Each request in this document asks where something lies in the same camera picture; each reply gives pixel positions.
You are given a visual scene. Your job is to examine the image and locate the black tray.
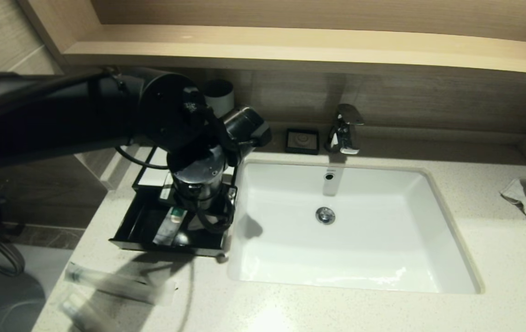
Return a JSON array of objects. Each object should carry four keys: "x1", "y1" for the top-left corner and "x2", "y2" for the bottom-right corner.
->
[{"x1": 109, "y1": 188, "x2": 234, "y2": 258}]

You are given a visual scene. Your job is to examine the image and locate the grey plastic cup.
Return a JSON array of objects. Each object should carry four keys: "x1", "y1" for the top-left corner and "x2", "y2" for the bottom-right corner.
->
[{"x1": 204, "y1": 79, "x2": 235, "y2": 117}]

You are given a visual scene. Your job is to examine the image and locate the grey sachet with green label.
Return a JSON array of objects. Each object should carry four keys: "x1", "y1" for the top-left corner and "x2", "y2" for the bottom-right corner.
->
[{"x1": 153, "y1": 207, "x2": 187, "y2": 246}]

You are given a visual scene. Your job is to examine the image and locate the long clear toothbrush packet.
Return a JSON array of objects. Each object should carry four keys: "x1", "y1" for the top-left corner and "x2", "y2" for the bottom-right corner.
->
[{"x1": 65, "y1": 262, "x2": 178, "y2": 305}]

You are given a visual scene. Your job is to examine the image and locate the black soap dish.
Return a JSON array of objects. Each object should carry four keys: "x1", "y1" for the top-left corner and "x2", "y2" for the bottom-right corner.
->
[{"x1": 285, "y1": 128, "x2": 320, "y2": 155}]

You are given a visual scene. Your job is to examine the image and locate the chrome drain stopper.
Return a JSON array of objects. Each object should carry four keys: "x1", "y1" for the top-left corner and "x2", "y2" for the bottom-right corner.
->
[{"x1": 315, "y1": 207, "x2": 336, "y2": 225}]

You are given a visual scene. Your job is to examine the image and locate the chrome faucet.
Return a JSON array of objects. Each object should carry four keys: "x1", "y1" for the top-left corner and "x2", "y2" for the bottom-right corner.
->
[{"x1": 325, "y1": 104, "x2": 364, "y2": 155}]

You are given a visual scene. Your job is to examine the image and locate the clear toothbrush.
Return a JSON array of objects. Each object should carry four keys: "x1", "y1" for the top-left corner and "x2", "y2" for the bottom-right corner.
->
[{"x1": 58, "y1": 288, "x2": 125, "y2": 332}]

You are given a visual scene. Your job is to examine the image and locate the white sink basin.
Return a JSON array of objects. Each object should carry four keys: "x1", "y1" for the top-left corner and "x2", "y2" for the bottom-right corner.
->
[{"x1": 227, "y1": 160, "x2": 484, "y2": 294}]

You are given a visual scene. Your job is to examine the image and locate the black looped hose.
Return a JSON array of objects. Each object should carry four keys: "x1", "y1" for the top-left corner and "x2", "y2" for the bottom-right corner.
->
[{"x1": 0, "y1": 240, "x2": 26, "y2": 277}]

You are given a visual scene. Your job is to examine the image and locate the wooden wall shelf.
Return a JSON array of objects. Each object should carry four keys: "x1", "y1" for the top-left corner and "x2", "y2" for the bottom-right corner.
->
[{"x1": 16, "y1": 0, "x2": 526, "y2": 86}]

